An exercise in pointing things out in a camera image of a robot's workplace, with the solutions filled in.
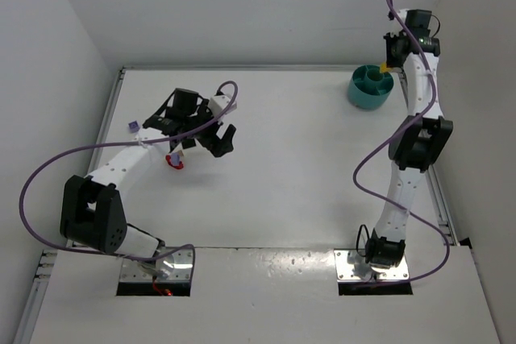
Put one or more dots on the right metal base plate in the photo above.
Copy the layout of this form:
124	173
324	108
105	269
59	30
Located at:
351	267

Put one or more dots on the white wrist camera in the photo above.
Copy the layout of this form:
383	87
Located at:
398	16
218	103

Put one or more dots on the small purple lego brick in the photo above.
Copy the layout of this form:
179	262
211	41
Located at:
133	127

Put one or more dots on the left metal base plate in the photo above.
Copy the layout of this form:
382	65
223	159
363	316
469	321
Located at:
176	268

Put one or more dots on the red round lego plate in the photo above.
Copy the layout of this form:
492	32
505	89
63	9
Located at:
175	166

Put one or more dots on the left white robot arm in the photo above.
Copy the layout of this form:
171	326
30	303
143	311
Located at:
92	212

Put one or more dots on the teal divided round container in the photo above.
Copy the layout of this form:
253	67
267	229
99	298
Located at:
369	88

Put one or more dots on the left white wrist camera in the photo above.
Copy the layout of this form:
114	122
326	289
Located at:
218	103

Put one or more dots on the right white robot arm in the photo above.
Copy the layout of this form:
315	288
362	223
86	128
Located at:
414	51

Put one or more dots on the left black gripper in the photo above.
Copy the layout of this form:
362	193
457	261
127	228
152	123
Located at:
210	139

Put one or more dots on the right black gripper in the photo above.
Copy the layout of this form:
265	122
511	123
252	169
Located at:
392	59

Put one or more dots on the metal base plate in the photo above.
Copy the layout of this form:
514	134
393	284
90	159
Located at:
351	267
176	268

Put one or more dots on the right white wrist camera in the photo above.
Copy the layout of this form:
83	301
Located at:
398	16

